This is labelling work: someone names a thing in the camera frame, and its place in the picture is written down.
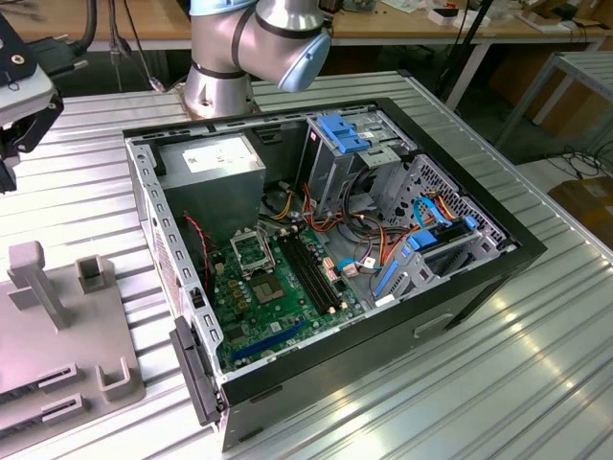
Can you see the hard disk in blue carrier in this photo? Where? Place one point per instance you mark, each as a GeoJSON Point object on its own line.
{"type": "Point", "coordinates": [424, 239]}

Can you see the grey power supply unit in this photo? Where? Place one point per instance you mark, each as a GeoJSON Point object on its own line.
{"type": "Point", "coordinates": [215, 201]}

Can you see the blue plastic carrier rail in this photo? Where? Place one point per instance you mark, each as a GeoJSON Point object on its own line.
{"type": "Point", "coordinates": [385, 280]}

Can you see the small white box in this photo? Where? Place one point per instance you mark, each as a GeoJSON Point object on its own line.
{"type": "Point", "coordinates": [447, 18]}

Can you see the grey parts rack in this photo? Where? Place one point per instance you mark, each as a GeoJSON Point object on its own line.
{"type": "Point", "coordinates": [48, 345]}

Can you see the brown cardboard piece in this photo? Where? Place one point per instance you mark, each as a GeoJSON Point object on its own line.
{"type": "Point", "coordinates": [541, 16]}

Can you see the green motherboard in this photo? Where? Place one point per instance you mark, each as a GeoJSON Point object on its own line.
{"type": "Point", "coordinates": [287, 316]}

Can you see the black tripod stand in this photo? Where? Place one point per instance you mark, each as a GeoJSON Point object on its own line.
{"type": "Point", "coordinates": [460, 57]}

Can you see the silver coin cell battery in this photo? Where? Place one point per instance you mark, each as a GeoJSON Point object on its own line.
{"type": "Point", "coordinates": [270, 354]}

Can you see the grey metal disk bay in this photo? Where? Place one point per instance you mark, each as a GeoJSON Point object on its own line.
{"type": "Point", "coordinates": [445, 270]}

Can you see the white board power socket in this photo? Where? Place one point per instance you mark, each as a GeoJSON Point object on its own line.
{"type": "Point", "coordinates": [328, 266]}

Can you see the blue plastic drive latch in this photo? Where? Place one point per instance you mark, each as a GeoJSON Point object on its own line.
{"type": "Point", "coordinates": [342, 131]}

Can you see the grey metal frame table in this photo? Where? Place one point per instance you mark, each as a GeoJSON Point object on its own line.
{"type": "Point", "coordinates": [582, 62]}

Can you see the large brown cardboard box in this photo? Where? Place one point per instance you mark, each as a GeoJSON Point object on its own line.
{"type": "Point", "coordinates": [570, 103]}

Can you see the labelled brown cardboard box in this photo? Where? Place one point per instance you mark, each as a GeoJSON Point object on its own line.
{"type": "Point", "coordinates": [589, 201]}

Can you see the light wooden desk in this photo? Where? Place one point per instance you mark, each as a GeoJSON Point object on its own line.
{"type": "Point", "coordinates": [407, 26]}

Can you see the CPU socket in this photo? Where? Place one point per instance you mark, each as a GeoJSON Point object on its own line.
{"type": "Point", "coordinates": [266, 290]}

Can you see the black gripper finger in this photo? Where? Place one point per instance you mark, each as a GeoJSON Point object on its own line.
{"type": "Point", "coordinates": [43, 120]}

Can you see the white four pin socket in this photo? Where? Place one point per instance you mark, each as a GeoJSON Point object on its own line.
{"type": "Point", "coordinates": [219, 266]}

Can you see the grey metal drive cage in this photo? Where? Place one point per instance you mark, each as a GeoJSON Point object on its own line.
{"type": "Point", "coordinates": [330, 167]}

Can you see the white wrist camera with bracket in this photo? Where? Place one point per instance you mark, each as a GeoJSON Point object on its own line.
{"type": "Point", "coordinates": [24, 96]}

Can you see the black PC case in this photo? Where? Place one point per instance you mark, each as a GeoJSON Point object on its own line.
{"type": "Point", "coordinates": [364, 364]}

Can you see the blue expansion slot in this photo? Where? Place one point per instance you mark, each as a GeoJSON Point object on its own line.
{"type": "Point", "coordinates": [268, 342]}

